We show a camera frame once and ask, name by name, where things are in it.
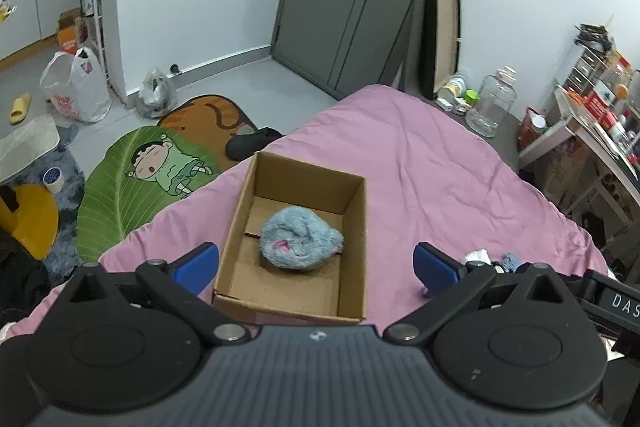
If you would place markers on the white plastic bag red print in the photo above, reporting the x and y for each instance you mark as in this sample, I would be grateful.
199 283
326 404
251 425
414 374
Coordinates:
75 92

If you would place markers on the grey door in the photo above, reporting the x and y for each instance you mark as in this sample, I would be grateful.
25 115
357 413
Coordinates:
320 7

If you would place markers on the green cup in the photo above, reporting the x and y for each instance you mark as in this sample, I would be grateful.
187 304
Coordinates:
471 97

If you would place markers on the brown paper bag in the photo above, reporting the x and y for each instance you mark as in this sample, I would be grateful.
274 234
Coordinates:
565 167

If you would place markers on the black framed board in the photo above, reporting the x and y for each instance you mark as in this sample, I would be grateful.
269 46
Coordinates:
445 32

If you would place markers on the grey translucent trash bag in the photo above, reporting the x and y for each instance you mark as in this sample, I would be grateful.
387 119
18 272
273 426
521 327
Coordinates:
156 94

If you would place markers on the blue-grey plush toy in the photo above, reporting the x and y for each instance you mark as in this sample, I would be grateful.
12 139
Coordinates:
300 237

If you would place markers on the pink bed sheet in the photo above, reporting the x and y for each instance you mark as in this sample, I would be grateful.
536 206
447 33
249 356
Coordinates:
425 167

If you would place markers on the white floor mat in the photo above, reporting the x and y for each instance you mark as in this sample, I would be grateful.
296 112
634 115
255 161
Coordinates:
25 144

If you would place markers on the blue-grey sock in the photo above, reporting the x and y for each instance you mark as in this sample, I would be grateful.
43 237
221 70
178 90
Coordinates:
509 262

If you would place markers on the white sock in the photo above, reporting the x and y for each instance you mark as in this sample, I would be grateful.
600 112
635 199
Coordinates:
476 256

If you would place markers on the white can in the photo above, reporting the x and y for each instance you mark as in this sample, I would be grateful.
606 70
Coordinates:
452 89

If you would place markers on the orange fruit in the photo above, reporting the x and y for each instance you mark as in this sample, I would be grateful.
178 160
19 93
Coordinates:
621 91

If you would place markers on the blue fuzzy rug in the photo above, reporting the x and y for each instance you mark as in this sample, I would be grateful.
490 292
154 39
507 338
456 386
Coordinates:
70 167

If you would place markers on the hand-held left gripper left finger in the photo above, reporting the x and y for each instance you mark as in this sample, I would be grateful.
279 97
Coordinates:
195 268

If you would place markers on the white desk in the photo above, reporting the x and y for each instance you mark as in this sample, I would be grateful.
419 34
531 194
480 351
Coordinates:
575 127

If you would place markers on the grey drawer organizer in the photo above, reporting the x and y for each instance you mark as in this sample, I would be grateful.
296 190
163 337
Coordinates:
587 69

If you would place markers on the black slipper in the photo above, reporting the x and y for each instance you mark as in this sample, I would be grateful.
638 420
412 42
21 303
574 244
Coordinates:
250 144

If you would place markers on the white tape roll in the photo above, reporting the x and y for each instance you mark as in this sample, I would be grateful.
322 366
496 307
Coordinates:
52 179

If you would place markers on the dark cloth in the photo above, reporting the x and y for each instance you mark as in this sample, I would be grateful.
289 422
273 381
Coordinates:
20 277

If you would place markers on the yellow slipper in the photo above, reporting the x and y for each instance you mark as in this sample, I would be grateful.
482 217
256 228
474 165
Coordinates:
20 108

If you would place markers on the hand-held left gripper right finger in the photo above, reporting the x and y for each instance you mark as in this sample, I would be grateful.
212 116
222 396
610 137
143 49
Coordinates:
435 269

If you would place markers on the large clear water jug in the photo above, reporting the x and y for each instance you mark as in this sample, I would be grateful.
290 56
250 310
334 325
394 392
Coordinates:
490 107

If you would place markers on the green leaf cartoon rug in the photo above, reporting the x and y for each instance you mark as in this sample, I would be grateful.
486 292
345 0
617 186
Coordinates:
120 207

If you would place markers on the orange cardboard box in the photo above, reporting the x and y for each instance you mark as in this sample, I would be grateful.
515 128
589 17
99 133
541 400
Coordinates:
69 37

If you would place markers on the orange cat rug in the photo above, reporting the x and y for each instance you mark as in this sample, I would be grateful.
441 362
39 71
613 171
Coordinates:
210 112

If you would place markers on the red container white lid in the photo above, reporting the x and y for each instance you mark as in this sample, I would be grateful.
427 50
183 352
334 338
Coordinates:
531 129

